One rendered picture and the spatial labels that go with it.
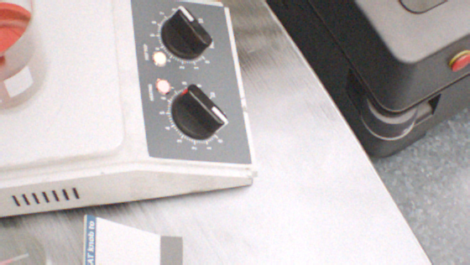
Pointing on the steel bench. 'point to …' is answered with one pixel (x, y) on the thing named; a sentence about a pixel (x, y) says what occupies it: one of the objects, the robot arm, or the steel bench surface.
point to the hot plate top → (70, 90)
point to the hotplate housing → (128, 171)
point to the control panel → (186, 152)
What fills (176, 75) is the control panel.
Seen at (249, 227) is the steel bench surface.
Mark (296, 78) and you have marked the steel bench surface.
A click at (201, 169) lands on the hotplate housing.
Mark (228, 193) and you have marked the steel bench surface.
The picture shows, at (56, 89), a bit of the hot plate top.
